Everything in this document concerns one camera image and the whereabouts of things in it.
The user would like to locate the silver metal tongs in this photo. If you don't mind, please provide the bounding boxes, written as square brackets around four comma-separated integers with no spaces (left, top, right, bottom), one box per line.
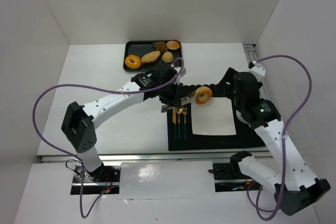
[161,91,196,113]

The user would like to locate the tan ring donut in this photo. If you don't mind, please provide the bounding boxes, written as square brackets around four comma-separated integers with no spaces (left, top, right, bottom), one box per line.
[194,86,212,104]

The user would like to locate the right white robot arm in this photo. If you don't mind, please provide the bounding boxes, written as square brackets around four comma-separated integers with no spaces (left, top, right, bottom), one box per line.
[217,62,331,216]

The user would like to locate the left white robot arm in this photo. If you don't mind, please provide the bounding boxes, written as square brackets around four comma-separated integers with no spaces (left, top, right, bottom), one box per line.
[61,62,186,181]

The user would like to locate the long tan bread roll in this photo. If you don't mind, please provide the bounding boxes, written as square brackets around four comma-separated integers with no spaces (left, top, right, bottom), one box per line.
[141,51,161,63]

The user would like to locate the dark brown chocolate bread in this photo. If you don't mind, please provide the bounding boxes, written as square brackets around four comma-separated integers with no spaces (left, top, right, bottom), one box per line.
[153,41,168,54]

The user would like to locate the small round tan bun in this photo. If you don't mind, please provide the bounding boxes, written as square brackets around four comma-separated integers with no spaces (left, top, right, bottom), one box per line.
[162,51,174,63]

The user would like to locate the round bun with white top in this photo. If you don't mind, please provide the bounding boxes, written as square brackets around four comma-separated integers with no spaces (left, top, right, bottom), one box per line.
[166,40,181,50]

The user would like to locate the orange glazed donut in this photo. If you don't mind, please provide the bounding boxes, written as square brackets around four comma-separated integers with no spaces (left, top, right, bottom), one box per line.
[124,55,142,70]

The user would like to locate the black serving tray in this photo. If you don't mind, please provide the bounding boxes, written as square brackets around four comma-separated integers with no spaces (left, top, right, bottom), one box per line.
[123,40,182,73]

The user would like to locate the white square plate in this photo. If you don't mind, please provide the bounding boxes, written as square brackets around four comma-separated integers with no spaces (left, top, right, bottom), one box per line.
[191,98,236,136]

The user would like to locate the black placemat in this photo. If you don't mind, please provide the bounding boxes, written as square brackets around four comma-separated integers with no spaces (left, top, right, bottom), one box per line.
[166,84,265,151]

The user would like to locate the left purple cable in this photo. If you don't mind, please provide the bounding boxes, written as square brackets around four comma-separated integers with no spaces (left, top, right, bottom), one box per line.
[31,56,185,219]

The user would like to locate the purple cable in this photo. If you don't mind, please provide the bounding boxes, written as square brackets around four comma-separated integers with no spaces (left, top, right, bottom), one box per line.
[31,56,185,219]
[246,55,313,221]

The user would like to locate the aluminium rail frame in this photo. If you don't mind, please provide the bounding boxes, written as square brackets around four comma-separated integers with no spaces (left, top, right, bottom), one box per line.
[40,43,276,163]

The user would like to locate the gold knife teal handle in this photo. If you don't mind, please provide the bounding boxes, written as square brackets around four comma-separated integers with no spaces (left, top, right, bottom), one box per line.
[172,108,177,141]

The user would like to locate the gold spoon teal handle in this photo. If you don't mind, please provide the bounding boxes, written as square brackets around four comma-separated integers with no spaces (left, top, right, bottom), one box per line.
[176,108,183,139]

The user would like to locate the gold fork teal handle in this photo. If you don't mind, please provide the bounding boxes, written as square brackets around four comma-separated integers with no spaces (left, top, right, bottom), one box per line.
[182,107,187,140]

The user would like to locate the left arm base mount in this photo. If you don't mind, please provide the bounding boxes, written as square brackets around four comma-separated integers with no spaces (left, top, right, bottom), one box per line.
[65,158,121,195]

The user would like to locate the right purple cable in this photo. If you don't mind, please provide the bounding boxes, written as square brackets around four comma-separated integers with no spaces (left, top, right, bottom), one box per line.
[246,55,313,221]

